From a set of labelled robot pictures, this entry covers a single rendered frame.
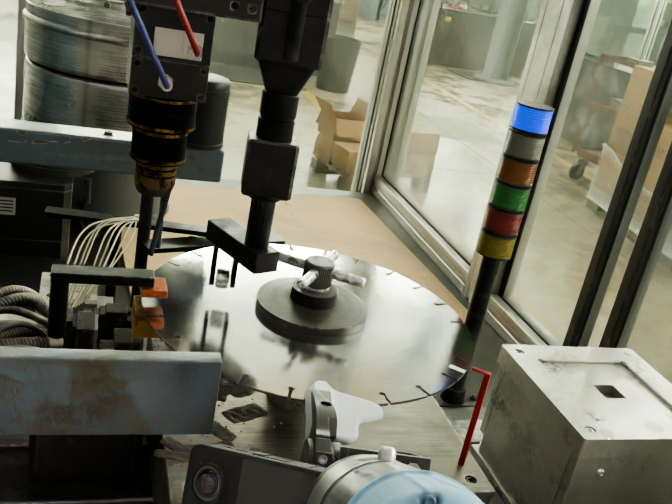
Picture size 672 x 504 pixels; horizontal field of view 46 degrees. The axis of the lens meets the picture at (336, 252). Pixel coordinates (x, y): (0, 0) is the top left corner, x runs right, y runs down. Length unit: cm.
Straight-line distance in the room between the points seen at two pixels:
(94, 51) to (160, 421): 82
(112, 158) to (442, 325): 40
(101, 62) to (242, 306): 64
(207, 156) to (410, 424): 37
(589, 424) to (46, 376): 52
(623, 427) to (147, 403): 48
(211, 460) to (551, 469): 43
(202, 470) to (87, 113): 89
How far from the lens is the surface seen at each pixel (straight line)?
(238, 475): 52
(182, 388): 59
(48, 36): 136
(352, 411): 61
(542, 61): 130
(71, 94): 135
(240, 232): 74
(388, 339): 77
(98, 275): 73
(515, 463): 92
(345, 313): 77
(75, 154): 91
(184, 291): 79
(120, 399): 59
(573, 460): 83
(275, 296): 78
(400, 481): 35
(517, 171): 96
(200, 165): 92
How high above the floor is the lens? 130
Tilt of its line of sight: 21 degrees down
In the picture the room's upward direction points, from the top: 12 degrees clockwise
